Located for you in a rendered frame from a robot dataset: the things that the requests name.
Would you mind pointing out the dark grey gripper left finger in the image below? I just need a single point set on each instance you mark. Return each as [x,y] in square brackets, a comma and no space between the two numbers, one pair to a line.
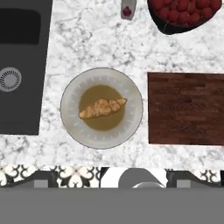
[43,176]

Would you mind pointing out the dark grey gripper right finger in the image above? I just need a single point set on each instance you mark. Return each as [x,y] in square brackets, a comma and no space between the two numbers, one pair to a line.
[182,176]

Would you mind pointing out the dark wooden cutting board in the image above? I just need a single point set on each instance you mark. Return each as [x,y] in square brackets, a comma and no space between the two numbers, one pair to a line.
[186,108]

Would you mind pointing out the golden brown croissant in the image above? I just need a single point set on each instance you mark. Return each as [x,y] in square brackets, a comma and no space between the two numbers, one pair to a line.
[102,108]

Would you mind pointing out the white round plate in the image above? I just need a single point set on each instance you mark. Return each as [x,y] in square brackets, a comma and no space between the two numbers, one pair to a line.
[71,116]

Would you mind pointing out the round metal sink drain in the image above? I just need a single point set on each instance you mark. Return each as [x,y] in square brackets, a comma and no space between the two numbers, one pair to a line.
[10,79]

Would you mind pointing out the dark grey sink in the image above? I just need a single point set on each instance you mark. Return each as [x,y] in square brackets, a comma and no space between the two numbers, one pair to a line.
[26,58]

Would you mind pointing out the black bowl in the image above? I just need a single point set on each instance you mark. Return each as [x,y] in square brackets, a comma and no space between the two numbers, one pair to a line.
[170,28]

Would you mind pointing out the red berries heap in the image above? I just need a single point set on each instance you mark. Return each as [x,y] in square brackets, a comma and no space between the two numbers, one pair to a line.
[183,11]

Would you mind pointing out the small grey bottle red label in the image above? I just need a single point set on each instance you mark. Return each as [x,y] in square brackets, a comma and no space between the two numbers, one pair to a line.
[128,10]

